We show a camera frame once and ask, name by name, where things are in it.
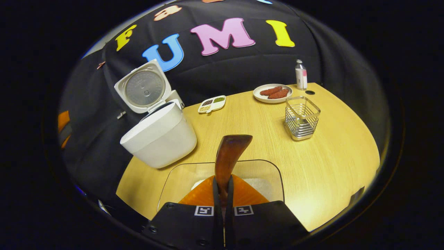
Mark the pink cloth clip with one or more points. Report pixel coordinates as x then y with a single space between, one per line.
101 65

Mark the red meat slice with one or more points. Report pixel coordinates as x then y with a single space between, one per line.
270 91
279 94

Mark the white divided grain dish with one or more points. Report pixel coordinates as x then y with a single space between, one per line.
212 107

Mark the green beans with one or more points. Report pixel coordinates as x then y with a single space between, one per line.
219 100

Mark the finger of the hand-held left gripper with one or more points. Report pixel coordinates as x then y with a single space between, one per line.
63 119

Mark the white cloth clip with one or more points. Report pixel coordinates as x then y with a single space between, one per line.
121 115

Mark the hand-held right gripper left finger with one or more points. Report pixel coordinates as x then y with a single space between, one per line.
217 222

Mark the small clear bottle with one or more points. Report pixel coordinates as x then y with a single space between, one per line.
301 76

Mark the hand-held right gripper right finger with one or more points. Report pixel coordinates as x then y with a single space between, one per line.
229 222

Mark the dark brown beans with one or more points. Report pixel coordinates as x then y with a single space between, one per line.
207 102

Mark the white round plate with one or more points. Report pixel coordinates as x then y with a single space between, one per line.
258 97

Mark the yellow grains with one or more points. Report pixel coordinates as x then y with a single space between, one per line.
204 108

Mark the brown wooden spoon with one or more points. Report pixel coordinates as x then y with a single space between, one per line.
227 156

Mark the clear rice container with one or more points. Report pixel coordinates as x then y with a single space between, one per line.
180 180

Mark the white rice cooker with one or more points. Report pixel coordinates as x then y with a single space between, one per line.
163 139

